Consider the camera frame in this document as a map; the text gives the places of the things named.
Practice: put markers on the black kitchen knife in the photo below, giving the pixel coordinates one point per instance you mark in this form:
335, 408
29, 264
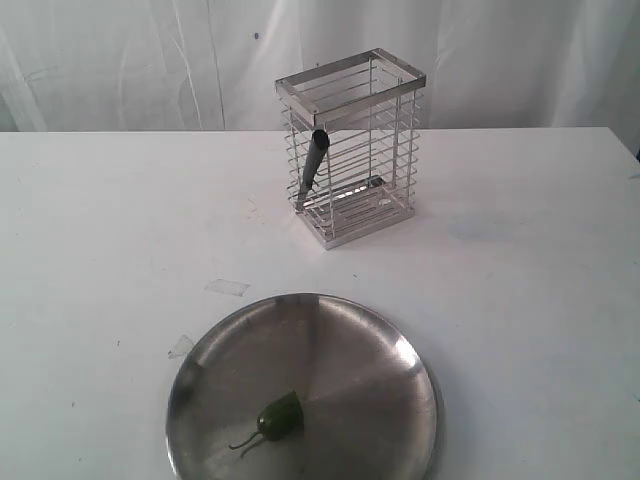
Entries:
318, 147

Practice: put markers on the green vegetable piece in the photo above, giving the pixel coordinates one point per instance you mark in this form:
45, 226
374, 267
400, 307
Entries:
277, 421

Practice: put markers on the clear tape piece upper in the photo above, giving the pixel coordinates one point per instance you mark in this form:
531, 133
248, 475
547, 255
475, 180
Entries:
227, 287

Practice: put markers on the clear tape piece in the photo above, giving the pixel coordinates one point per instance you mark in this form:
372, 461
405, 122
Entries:
181, 348
227, 287

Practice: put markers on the round steel plate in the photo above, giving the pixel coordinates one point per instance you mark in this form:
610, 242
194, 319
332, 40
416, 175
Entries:
369, 400

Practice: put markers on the clear tape piece lower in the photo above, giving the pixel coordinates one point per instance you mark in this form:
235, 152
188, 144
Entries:
181, 348

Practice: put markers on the chrome wire utensil rack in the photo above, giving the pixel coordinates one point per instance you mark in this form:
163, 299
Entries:
369, 105

